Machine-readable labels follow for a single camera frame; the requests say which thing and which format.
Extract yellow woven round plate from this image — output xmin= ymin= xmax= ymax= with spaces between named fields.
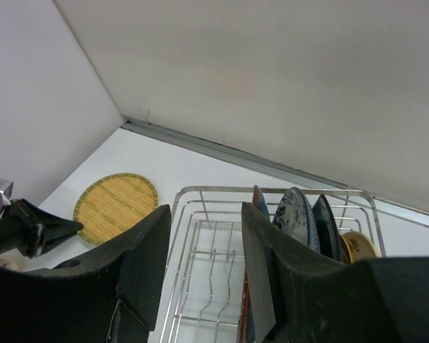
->
xmin=73 ymin=173 xmax=159 ymax=246

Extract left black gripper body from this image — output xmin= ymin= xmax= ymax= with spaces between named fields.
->
xmin=0 ymin=199 xmax=45 ymax=258

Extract yellow black patterned plate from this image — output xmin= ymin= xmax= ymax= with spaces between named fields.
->
xmin=340 ymin=231 xmax=380 ymax=263

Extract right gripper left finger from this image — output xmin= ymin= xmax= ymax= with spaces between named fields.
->
xmin=0 ymin=205 xmax=172 ymax=342

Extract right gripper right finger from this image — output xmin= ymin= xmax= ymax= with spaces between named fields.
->
xmin=242 ymin=203 xmax=429 ymax=342

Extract dark blue round plate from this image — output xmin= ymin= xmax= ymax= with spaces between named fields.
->
xmin=237 ymin=185 xmax=270 ymax=343

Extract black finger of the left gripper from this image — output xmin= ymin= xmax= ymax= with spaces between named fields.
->
xmin=21 ymin=199 xmax=84 ymax=254

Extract small cream plate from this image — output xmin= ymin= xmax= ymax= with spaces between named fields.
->
xmin=0 ymin=250 xmax=24 ymax=272

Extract wire dish rack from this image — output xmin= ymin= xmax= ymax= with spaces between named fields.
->
xmin=160 ymin=184 xmax=387 ymax=343

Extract blue floral white plate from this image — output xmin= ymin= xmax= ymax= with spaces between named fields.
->
xmin=272 ymin=187 xmax=320 ymax=253

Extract teal square plate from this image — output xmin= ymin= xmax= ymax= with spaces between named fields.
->
xmin=312 ymin=194 xmax=343 ymax=262

